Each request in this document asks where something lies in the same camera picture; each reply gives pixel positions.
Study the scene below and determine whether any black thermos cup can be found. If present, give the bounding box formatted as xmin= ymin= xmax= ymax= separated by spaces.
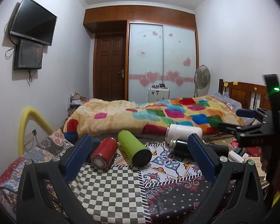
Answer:
xmin=169 ymin=138 xmax=229 ymax=160

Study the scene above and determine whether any white thermos cup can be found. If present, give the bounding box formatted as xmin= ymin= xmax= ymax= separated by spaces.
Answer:
xmin=165 ymin=124 xmax=203 ymax=144

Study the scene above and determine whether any red thermos cup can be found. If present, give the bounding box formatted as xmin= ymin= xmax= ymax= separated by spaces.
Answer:
xmin=90 ymin=138 xmax=118 ymax=169

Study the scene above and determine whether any dark teal cup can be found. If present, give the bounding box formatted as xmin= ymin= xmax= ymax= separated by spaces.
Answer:
xmin=91 ymin=137 xmax=101 ymax=152

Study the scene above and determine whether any green thermos cup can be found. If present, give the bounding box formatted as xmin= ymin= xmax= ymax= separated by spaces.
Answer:
xmin=117 ymin=130 xmax=152 ymax=167

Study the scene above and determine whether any wooden bed headboard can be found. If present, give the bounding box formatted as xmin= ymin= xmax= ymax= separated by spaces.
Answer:
xmin=218 ymin=79 xmax=271 ymax=110

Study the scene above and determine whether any standing electric fan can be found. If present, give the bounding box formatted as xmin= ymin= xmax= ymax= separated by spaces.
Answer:
xmin=194 ymin=65 xmax=210 ymax=97

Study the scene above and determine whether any patterned table cloth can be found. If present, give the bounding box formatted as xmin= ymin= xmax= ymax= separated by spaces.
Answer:
xmin=0 ymin=128 xmax=225 ymax=224

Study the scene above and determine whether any white bedside cabinet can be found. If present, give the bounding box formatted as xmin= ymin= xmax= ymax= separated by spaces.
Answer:
xmin=148 ymin=83 xmax=170 ymax=103

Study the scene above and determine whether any yellow curved tube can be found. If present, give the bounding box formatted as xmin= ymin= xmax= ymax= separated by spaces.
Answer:
xmin=18 ymin=107 xmax=54 ymax=156

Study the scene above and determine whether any colourful patchwork blanket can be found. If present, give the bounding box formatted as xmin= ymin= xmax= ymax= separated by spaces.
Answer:
xmin=63 ymin=96 xmax=244 ymax=136

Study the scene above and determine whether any white sliding wardrobe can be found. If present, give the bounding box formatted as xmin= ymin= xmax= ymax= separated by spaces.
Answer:
xmin=128 ymin=23 xmax=197 ymax=103

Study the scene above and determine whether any brown wooden door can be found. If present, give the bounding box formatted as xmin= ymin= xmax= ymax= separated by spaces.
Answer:
xmin=93 ymin=33 xmax=125 ymax=101

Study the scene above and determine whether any small black wall monitor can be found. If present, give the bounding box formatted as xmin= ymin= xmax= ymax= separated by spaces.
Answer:
xmin=13 ymin=39 xmax=43 ymax=70

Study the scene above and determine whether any large black wall television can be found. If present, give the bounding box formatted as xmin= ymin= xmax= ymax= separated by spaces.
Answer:
xmin=10 ymin=0 xmax=57 ymax=46

